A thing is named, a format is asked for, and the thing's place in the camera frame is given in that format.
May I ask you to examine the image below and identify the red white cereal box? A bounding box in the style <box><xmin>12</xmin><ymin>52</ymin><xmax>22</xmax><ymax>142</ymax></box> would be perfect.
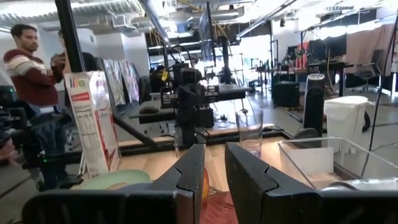
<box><xmin>63</xmin><ymin>70</ymin><xmax>122</xmax><ymax>179</ymax></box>

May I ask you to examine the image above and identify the red yellow apple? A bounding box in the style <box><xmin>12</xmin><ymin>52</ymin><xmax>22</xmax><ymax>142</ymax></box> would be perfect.
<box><xmin>201</xmin><ymin>167</ymin><xmax>210</xmax><ymax>200</ymax></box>

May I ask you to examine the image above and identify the person's hand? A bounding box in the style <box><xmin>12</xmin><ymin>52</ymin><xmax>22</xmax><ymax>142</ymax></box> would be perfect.
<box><xmin>0</xmin><ymin>139</ymin><xmax>20</xmax><ymax>167</ymax></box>

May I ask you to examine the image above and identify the black cabinet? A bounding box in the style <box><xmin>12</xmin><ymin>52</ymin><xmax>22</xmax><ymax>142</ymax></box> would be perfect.
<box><xmin>272</xmin><ymin>81</ymin><xmax>301</xmax><ymax>108</ymax></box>

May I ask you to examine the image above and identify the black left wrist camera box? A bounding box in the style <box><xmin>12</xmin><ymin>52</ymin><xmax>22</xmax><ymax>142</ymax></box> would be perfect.
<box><xmin>180</xmin><ymin>67</ymin><xmax>203</xmax><ymax>86</ymax></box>

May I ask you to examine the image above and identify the white lidded bin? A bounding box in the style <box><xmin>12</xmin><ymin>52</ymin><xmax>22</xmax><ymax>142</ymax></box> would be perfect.
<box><xmin>323</xmin><ymin>95</ymin><xmax>376</xmax><ymax>147</ymax></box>

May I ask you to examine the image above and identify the black desk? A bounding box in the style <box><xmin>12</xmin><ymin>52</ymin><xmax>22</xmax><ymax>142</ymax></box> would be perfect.
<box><xmin>128</xmin><ymin>84</ymin><xmax>253</xmax><ymax>121</ymax></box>

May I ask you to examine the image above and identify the black tower fan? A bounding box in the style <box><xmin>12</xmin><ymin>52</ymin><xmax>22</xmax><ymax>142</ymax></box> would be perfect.
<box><xmin>294</xmin><ymin>73</ymin><xmax>326</xmax><ymax>139</ymax></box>

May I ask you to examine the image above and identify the pink hanging cloth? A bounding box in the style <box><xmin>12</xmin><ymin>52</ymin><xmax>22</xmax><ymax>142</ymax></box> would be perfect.
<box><xmin>343</xmin><ymin>23</ymin><xmax>396</xmax><ymax>76</ymax></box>

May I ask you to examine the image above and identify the black overhead rig frame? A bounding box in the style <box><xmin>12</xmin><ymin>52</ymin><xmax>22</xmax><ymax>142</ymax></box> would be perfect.
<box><xmin>54</xmin><ymin>0</ymin><xmax>87</xmax><ymax>73</ymax></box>

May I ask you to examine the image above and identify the floral patterned cloth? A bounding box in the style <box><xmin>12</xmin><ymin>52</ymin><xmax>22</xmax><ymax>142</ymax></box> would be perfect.
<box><xmin>101</xmin><ymin>58</ymin><xmax>141</xmax><ymax>106</ymax></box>

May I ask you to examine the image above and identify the red plastic cup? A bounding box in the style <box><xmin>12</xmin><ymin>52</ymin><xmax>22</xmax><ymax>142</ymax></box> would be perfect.
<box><xmin>198</xmin><ymin>191</ymin><xmax>240</xmax><ymax>224</ymax></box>

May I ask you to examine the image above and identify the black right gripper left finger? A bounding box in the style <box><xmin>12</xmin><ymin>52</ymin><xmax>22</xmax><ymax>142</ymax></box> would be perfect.
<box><xmin>149</xmin><ymin>143</ymin><xmax>206</xmax><ymax>224</ymax></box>

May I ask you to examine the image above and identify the clear drinking glass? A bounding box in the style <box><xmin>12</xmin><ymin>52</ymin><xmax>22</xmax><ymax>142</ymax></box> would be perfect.
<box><xmin>234</xmin><ymin>108</ymin><xmax>264</xmax><ymax>158</ymax></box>

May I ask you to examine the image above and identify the light green plate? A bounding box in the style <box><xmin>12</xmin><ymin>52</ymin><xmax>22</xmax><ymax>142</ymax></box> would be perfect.
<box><xmin>71</xmin><ymin>169</ymin><xmax>152</xmax><ymax>191</ymax></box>

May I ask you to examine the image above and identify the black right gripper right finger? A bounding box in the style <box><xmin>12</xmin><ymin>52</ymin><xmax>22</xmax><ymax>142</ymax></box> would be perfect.
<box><xmin>224</xmin><ymin>142</ymin><xmax>323</xmax><ymax>224</ymax></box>

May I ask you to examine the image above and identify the grey office chair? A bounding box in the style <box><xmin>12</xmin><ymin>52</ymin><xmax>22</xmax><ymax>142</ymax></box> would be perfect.
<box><xmin>353</xmin><ymin>49</ymin><xmax>385</xmax><ymax>93</ymax></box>

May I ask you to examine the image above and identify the black monitor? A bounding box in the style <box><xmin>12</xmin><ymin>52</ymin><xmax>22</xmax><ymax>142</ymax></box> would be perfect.
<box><xmin>198</xmin><ymin>1</ymin><xmax>219</xmax><ymax>68</ymax></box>

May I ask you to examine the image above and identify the person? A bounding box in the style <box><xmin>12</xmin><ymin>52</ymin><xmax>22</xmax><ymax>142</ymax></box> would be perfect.
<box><xmin>51</xmin><ymin>29</ymin><xmax>101</xmax><ymax>74</ymax></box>
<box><xmin>2</xmin><ymin>24</ymin><xmax>68</xmax><ymax>191</ymax></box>

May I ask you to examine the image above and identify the clear plastic container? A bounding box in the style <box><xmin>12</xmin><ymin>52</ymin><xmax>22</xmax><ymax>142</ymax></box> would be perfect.
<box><xmin>277</xmin><ymin>136</ymin><xmax>398</xmax><ymax>190</ymax></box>

